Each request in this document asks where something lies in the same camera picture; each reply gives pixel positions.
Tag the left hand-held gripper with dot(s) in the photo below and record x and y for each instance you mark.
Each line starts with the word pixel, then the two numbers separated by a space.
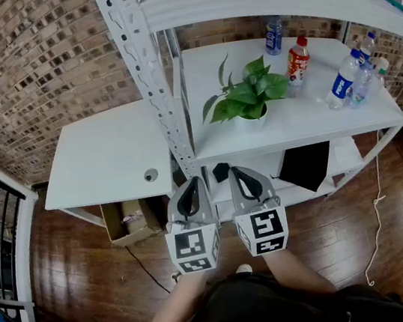
pixel 194 246

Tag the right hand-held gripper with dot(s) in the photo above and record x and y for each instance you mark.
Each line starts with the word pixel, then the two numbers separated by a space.
pixel 264 231

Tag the green potted plant white pot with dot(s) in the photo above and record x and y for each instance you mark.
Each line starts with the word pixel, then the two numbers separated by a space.
pixel 248 99

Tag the person's left forearm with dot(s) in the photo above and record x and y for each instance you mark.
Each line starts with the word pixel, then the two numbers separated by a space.
pixel 177 304

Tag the person's right forearm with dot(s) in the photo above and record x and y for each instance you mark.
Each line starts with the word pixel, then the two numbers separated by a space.
pixel 299 273

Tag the small black pouch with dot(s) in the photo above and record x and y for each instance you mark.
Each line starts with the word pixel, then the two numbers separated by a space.
pixel 221 172

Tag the black cloth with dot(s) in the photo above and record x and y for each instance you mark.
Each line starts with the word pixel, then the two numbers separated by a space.
pixel 306 166

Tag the open cardboard box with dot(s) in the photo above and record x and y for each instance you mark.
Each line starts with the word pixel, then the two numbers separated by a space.
pixel 129 222

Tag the person's white shoe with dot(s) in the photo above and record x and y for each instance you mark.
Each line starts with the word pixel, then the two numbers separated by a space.
pixel 244 268

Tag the white side table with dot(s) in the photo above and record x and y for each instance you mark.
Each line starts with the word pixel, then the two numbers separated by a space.
pixel 106 156

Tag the person's black clothing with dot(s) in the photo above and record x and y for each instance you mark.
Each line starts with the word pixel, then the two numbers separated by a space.
pixel 256 314

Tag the red orange drink bottle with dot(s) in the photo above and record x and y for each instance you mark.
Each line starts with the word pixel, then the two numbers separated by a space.
pixel 297 65

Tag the large blue label soda bottle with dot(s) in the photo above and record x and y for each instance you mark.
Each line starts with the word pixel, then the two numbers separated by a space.
pixel 342 83

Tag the blue label drink bottle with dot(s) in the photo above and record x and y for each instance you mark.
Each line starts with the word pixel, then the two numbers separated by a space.
pixel 273 37

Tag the clear pale label water bottle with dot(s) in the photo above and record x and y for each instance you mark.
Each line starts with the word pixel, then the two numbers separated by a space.
pixel 361 87

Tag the blue cap clear bottle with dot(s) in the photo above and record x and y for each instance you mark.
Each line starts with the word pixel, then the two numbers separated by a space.
pixel 367 46

